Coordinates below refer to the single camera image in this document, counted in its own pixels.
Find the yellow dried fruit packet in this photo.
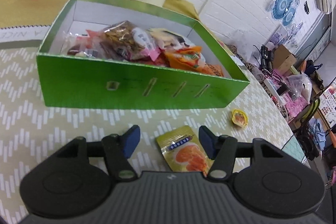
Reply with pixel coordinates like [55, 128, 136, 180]
[156, 126, 213, 176]

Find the orange snack packet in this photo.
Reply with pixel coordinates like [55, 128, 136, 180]
[163, 46, 208, 73]

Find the pink snack packet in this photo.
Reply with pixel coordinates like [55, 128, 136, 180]
[124, 27, 160, 61]

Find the cracker snack packet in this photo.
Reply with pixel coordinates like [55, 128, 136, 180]
[149, 28, 195, 51]

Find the yellow jelly cup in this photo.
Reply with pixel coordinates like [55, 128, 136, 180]
[231, 109, 248, 128]

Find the green cardboard box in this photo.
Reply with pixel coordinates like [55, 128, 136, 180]
[37, 0, 249, 110]

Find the clear plastic bag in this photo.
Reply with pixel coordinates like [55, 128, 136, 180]
[285, 73, 313, 102]

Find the brown cardboard box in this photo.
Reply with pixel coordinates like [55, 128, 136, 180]
[273, 45, 296, 75]

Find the olive yellow cloth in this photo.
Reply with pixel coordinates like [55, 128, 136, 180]
[1, 0, 199, 28]

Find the blue wall decoration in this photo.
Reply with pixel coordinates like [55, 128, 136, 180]
[271, 0, 293, 20]

